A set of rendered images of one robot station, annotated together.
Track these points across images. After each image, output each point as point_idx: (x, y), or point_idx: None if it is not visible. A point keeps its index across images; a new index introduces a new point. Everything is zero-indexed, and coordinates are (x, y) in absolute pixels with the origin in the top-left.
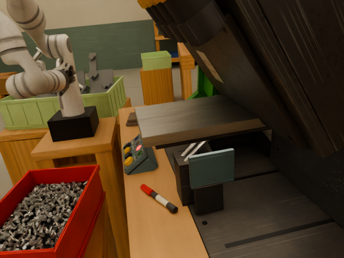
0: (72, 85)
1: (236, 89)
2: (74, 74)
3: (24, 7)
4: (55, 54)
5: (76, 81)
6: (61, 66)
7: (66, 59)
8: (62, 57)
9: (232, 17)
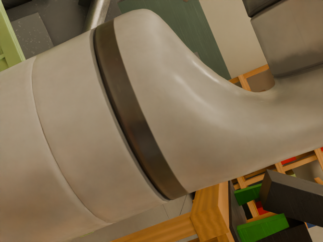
0: (66, 227)
1: None
2: (167, 201)
3: None
4: (321, 23)
5: (110, 224)
6: (218, 110)
7: (305, 142)
8: (296, 78)
9: None
